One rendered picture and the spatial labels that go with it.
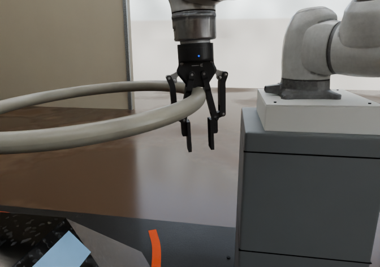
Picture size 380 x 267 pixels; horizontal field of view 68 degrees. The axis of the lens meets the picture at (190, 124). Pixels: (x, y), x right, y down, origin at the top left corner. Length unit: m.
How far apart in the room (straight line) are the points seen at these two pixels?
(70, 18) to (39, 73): 1.21
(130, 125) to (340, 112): 0.64
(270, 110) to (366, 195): 0.37
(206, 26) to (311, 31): 0.44
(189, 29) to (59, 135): 0.31
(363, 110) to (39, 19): 5.63
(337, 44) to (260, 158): 0.38
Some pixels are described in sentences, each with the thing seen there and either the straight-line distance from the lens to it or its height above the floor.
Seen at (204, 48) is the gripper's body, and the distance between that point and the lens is 0.58.
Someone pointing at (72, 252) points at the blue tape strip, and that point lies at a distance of 0.39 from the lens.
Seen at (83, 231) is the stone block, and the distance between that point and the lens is 0.43.
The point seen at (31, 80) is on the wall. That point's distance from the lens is 6.22.
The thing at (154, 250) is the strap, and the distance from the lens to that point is 1.63.
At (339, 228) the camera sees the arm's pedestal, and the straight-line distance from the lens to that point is 1.01.
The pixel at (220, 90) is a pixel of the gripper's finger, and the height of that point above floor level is 0.95.
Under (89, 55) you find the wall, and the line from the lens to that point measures 5.54.
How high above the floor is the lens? 1.03
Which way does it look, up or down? 14 degrees down
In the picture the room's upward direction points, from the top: straight up
